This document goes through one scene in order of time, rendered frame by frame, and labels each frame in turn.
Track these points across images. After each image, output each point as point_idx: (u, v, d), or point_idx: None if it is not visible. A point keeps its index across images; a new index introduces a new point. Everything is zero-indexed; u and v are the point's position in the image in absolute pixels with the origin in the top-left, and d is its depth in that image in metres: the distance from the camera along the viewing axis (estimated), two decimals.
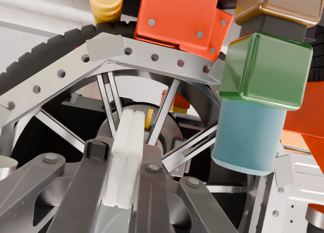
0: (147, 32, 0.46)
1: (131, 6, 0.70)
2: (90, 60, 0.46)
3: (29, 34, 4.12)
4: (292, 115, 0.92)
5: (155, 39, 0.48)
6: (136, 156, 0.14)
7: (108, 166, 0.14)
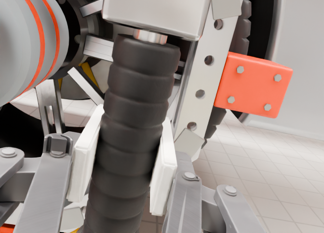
0: None
1: None
2: (79, 208, 0.42)
3: None
4: None
5: (12, 226, 0.44)
6: (171, 164, 0.14)
7: (72, 161, 0.14)
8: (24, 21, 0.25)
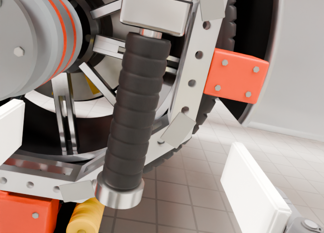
0: (38, 206, 0.50)
1: None
2: (90, 181, 0.50)
3: None
4: None
5: (33, 197, 0.51)
6: (286, 210, 0.12)
7: None
8: (53, 23, 0.33)
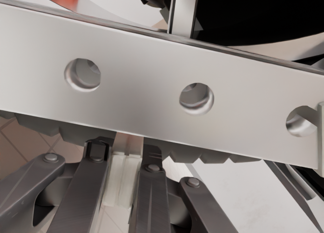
0: None
1: None
2: None
3: None
4: None
5: None
6: (136, 156, 0.14)
7: (108, 166, 0.14)
8: None
